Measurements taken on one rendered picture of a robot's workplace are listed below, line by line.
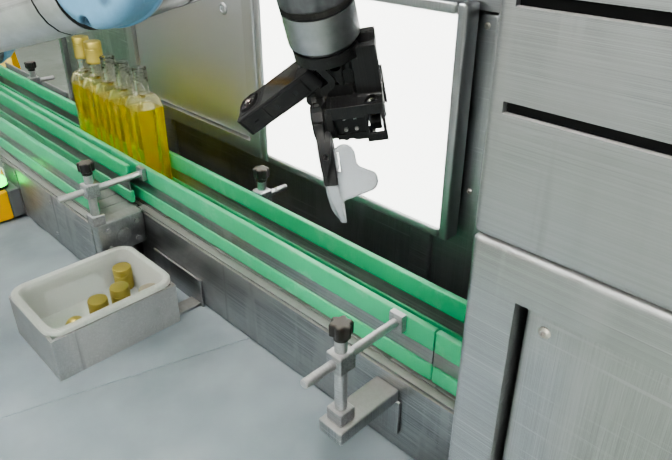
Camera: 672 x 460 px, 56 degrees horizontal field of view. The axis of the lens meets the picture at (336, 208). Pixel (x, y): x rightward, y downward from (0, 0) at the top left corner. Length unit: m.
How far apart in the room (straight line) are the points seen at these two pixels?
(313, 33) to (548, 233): 0.32
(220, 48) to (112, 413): 0.67
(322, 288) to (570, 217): 0.57
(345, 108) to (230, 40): 0.57
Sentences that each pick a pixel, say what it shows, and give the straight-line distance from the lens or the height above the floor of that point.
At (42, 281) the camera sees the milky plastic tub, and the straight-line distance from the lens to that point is 1.21.
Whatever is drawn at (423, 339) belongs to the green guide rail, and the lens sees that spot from 0.82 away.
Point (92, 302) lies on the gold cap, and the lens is 1.17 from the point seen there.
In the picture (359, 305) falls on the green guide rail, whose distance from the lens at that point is 0.88.
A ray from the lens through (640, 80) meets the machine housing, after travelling 0.37.
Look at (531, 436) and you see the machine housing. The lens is 0.53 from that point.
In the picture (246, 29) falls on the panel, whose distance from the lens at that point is 1.16.
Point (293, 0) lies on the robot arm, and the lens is 0.61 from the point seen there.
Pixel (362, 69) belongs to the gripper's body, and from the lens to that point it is 0.67.
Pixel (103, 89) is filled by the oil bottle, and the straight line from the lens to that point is 1.36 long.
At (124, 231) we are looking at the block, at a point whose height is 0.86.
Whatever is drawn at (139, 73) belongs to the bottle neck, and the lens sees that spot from 1.26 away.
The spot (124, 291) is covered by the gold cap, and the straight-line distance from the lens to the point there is 1.18.
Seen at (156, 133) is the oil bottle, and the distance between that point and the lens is 1.28.
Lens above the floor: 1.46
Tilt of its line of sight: 28 degrees down
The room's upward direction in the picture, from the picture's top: straight up
